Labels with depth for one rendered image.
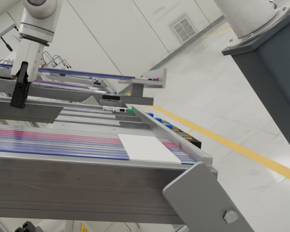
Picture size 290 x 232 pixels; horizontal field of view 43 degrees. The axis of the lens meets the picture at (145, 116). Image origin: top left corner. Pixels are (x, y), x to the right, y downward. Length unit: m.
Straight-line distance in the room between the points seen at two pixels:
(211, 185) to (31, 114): 0.77
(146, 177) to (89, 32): 8.15
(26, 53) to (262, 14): 0.61
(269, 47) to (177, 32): 7.77
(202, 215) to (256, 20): 0.75
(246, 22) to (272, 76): 0.16
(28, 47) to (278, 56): 0.63
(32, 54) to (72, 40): 7.57
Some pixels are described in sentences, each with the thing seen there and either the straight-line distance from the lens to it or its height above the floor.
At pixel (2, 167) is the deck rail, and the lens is 0.38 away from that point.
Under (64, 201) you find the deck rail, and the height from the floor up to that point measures 0.80.
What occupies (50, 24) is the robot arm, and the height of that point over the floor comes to 1.03.
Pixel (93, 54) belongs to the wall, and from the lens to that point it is 8.47.
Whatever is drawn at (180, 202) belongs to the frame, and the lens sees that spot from 0.35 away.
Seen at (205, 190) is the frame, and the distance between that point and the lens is 0.35.
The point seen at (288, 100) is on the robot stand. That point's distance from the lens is 1.05.
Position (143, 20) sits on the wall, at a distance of 8.64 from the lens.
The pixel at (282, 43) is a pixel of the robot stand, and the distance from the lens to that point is 1.04.
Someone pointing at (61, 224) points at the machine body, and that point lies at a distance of 0.99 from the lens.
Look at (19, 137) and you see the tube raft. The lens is 0.48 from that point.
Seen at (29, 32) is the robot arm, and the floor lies 1.04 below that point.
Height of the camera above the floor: 0.89
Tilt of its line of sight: 11 degrees down
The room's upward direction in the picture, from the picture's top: 37 degrees counter-clockwise
